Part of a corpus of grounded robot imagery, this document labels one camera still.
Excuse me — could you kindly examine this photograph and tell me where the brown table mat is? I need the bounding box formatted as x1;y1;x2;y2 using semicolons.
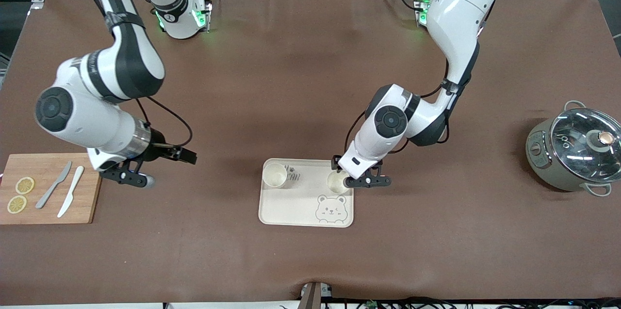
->
0;0;621;306

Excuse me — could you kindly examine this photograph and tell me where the white plastic knife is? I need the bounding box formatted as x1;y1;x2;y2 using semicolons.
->
57;166;85;218

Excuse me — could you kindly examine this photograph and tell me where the grey plastic knife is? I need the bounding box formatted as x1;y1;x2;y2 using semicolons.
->
35;161;73;210

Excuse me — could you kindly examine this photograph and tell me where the cream bear print tray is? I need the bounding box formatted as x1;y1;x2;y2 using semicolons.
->
258;158;355;228

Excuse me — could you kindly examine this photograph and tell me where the wooden cutting board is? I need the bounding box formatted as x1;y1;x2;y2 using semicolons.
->
0;153;103;225

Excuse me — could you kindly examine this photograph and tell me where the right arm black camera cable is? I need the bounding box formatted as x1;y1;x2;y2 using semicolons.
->
133;97;194;148

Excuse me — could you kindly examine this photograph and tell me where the table edge camera mount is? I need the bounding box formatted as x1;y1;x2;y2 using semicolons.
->
297;281;335;309

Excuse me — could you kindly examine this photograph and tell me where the glass pot lid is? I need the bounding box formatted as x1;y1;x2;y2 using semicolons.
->
550;108;621;183

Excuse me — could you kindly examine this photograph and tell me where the white IKEA cup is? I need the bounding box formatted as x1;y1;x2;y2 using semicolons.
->
262;163;288;189
326;170;351;195

